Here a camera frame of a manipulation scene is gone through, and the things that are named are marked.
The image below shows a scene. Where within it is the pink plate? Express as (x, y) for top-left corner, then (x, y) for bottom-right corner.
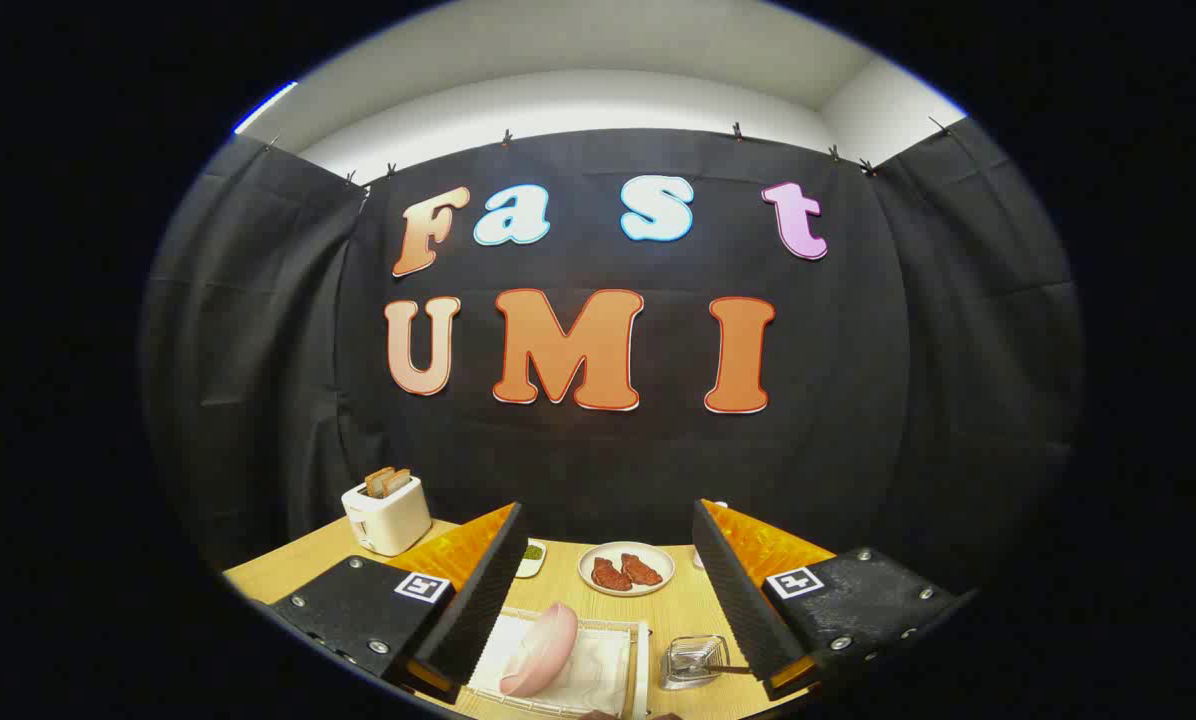
(499, 602), (579, 698)

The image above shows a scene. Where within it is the white toaster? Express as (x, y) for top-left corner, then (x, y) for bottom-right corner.
(342, 475), (433, 557)

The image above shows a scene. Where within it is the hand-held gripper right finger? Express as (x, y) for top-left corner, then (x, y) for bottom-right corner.
(693, 498), (969, 701)

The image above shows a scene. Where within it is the row of black cloth clips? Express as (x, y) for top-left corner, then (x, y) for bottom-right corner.
(266, 118), (954, 186)

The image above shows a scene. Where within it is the ceiling light strip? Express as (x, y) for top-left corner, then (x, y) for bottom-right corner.
(234, 80), (299, 136)

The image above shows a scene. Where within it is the white wire dish rack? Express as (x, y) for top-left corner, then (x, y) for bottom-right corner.
(463, 605), (651, 719)

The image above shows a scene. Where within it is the clear bottle red label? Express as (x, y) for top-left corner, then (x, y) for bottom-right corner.
(692, 499), (730, 573)

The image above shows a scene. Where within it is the white drip tray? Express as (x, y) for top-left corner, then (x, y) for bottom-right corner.
(473, 612), (634, 713)

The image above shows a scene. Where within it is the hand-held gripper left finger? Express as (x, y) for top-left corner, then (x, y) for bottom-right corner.
(268, 502), (529, 706)

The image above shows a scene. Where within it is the metal wire basket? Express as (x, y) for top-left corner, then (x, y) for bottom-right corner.
(658, 634), (731, 691)

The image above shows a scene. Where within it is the white round plate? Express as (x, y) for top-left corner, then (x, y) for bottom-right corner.
(578, 541), (676, 598)

